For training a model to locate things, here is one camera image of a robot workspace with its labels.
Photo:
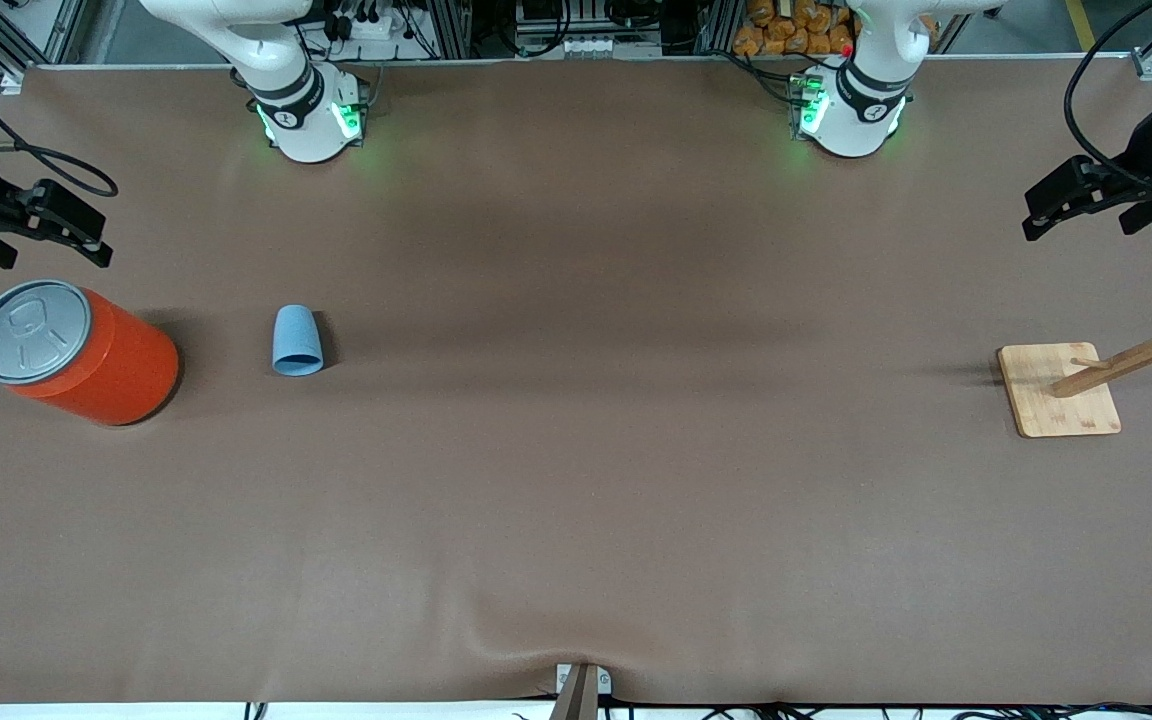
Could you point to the metal edge bracket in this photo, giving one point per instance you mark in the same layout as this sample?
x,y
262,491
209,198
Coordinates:
x,y
581,700

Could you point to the white connector strip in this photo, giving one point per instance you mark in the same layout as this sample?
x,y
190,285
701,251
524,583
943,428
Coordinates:
x,y
596,45

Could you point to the orange can with grey lid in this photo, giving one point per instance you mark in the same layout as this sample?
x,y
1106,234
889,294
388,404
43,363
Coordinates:
x,y
106,370

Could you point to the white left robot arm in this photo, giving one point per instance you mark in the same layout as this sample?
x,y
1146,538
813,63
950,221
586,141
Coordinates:
x,y
861,115

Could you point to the blue cup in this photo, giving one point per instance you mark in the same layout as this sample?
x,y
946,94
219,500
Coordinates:
x,y
296,340

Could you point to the white power strip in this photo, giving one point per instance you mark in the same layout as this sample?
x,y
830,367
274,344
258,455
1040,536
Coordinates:
x,y
376,25

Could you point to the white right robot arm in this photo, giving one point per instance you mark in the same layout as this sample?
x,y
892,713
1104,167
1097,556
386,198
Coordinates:
x,y
301,120

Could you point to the wooden cup rack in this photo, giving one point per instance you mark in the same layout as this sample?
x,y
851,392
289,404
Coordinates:
x,y
1046,400

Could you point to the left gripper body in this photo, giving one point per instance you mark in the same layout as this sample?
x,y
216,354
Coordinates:
x,y
1148,153

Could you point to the brown table mat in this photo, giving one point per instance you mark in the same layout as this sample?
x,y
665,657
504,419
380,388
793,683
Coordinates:
x,y
576,500

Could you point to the orange packet pile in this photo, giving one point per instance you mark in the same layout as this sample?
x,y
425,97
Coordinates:
x,y
786,35

